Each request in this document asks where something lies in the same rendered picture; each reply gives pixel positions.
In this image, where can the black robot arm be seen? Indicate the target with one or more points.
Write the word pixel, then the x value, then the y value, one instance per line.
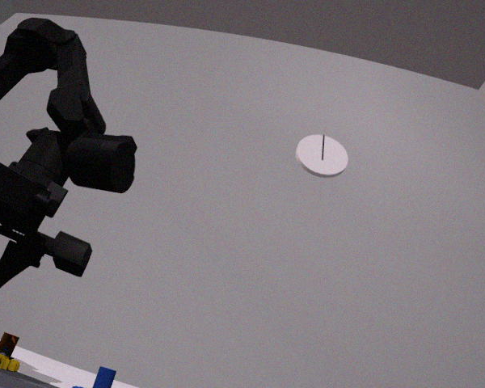
pixel 80 150

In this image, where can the blue gear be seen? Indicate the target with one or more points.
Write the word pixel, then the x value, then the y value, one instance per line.
pixel 104 378

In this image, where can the orange gear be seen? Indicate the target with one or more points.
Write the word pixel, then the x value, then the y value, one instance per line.
pixel 9 341

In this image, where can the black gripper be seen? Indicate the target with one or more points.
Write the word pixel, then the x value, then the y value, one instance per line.
pixel 69 254

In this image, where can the yellow gear with black stripe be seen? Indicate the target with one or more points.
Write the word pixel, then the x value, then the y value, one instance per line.
pixel 7 363

